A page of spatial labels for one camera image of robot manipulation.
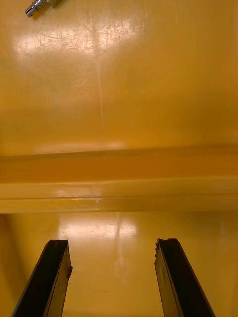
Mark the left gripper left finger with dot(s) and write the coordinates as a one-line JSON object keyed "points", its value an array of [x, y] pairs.
{"points": [[44, 284]]}

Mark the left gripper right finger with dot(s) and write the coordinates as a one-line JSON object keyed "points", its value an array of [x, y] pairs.
{"points": [[178, 284]]}

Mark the silver metal solenoid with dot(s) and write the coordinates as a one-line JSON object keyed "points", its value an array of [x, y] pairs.
{"points": [[37, 6]]}

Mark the yellow-orange plastic bin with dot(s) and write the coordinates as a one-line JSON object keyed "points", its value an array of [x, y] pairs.
{"points": [[124, 86], [111, 272]]}

